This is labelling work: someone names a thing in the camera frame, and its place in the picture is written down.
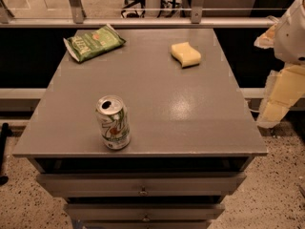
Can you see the yellow sponge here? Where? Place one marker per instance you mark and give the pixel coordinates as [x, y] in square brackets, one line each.
[185, 54]

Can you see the black stand at left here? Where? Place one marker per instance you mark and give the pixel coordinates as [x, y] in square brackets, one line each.
[4, 133]

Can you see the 7up soda can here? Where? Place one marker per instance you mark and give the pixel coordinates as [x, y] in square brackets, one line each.
[112, 117]

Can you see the grey drawer cabinet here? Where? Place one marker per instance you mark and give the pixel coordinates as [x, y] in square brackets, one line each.
[182, 120]

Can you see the metal railing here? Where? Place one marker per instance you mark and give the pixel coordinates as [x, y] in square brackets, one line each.
[91, 14]

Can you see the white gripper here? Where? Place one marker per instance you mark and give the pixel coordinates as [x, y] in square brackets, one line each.
[291, 37]

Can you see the upper drawer with knob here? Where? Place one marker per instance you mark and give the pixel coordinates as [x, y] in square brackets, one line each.
[141, 185]

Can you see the black office chair base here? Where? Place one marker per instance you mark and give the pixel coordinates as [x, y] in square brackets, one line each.
[135, 2]

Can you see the lower drawer with knob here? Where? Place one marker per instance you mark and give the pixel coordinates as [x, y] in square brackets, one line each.
[144, 212]

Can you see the drawer with knob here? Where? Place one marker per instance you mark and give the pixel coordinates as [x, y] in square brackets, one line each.
[144, 212]
[141, 185]

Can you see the green chip bag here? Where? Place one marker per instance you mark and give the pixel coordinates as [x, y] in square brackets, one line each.
[91, 44]

